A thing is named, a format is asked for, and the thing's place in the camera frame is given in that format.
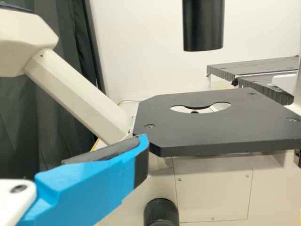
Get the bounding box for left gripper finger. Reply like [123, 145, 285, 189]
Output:
[16, 133, 150, 226]

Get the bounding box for cream microscope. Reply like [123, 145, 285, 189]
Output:
[0, 0, 301, 226]

